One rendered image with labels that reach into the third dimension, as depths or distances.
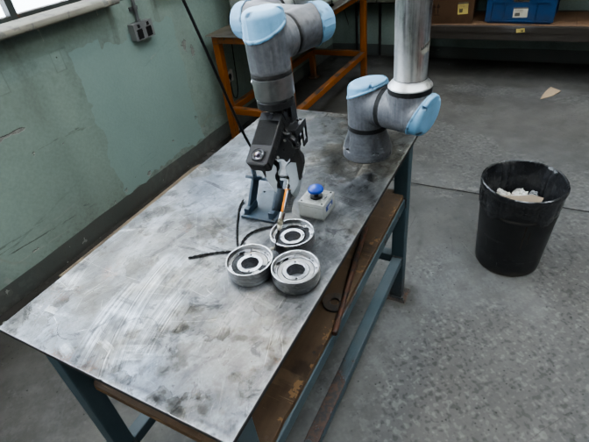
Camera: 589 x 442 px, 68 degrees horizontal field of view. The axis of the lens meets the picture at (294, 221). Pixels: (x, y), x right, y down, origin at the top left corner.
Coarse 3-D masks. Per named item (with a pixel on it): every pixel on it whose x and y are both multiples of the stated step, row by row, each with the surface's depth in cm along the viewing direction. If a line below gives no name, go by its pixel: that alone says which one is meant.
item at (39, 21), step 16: (0, 0) 190; (64, 0) 214; (80, 0) 220; (96, 0) 216; (112, 0) 221; (16, 16) 195; (32, 16) 198; (48, 16) 195; (64, 16) 200; (0, 32) 178; (16, 32) 183
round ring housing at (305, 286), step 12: (288, 252) 97; (300, 252) 97; (288, 264) 95; (300, 264) 95; (276, 276) 93; (288, 276) 92; (300, 276) 92; (312, 276) 90; (288, 288) 90; (300, 288) 90; (312, 288) 92
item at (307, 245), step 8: (288, 224) 107; (296, 224) 107; (304, 224) 106; (272, 232) 104; (288, 232) 105; (296, 232) 105; (312, 232) 103; (272, 240) 101; (288, 240) 106; (296, 240) 102; (312, 240) 101; (280, 248) 100; (288, 248) 99; (296, 248) 99; (304, 248) 100
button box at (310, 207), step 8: (328, 192) 114; (304, 200) 112; (312, 200) 111; (320, 200) 111; (328, 200) 111; (304, 208) 112; (312, 208) 111; (320, 208) 110; (328, 208) 112; (304, 216) 114; (312, 216) 112; (320, 216) 111
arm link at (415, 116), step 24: (408, 0) 100; (432, 0) 102; (408, 24) 103; (408, 48) 106; (408, 72) 110; (384, 96) 119; (408, 96) 112; (432, 96) 112; (384, 120) 120; (408, 120) 115; (432, 120) 119
